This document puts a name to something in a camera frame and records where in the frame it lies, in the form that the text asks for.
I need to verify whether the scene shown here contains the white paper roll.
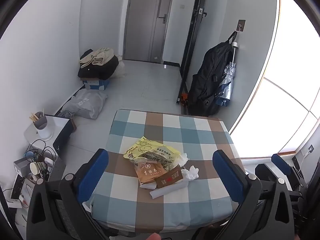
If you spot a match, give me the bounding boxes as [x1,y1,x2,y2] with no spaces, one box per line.
[149,181,188,198]

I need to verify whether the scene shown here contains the beige clothes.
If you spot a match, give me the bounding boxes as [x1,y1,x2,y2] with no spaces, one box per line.
[79,47,115,68]

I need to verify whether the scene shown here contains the white tissue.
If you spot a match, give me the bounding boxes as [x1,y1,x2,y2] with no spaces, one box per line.
[181,165,200,182]
[176,152,188,168]

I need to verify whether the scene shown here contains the white charger cable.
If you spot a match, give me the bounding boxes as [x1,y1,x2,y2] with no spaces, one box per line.
[300,150,312,170]

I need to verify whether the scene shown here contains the white bag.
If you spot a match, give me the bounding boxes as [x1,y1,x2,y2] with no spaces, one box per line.
[111,55,127,78]

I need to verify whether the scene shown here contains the grey and white utensil holder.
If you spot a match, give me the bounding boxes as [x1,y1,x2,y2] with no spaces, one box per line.
[30,110,54,140]

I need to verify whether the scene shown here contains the black hanging bag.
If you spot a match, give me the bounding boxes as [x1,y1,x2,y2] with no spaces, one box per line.
[187,31,238,117]

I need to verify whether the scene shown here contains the yellow plastic bag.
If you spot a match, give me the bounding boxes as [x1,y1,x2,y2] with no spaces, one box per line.
[123,136,182,173]

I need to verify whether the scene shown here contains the silver folded umbrella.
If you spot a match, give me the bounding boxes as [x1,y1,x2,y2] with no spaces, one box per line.
[216,42,240,107]

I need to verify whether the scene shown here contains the brown packet with red label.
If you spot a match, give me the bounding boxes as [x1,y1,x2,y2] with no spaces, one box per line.
[154,164,184,188]

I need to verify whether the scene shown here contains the blue and white cardboard box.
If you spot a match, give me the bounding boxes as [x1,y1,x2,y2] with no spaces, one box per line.
[80,77,110,91]

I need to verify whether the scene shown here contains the black clothes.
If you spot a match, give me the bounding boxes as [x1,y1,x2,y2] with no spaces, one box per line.
[78,50,119,80]

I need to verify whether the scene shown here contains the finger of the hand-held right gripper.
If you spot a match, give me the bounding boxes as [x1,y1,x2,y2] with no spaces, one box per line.
[271,153,304,190]
[255,164,302,199]

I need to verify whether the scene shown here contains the orange-brown snack packet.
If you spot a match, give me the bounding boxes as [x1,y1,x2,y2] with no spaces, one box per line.
[134,161,167,184]

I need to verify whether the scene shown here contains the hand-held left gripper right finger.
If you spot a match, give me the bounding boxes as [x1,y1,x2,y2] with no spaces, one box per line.
[212,149,295,240]

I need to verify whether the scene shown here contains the checkered tablecloth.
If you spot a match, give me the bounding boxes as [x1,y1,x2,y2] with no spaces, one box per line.
[89,109,247,233]

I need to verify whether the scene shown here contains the white mug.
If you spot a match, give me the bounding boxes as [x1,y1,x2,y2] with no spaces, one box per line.
[29,162,43,175]

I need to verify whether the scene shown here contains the black folding metal frame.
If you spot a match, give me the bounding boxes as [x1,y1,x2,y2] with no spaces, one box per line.
[176,0,209,104]

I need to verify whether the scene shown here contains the wooden chopsticks bundle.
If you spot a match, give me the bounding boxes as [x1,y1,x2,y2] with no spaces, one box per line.
[29,109,45,123]

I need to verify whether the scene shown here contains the tangle of black cables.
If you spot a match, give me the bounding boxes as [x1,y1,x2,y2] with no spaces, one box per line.
[25,140,59,180]

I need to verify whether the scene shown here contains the grey door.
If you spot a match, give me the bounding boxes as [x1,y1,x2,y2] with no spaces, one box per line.
[124,0,177,64]

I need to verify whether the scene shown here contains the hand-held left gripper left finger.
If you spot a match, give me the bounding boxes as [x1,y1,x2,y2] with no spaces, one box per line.
[26,149,109,240]

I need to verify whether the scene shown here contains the grey plastic bag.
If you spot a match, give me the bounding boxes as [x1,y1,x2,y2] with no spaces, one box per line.
[61,89,108,119]

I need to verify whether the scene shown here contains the white sliding wardrobe door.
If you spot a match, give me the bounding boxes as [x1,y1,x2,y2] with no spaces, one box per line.
[229,0,320,160]

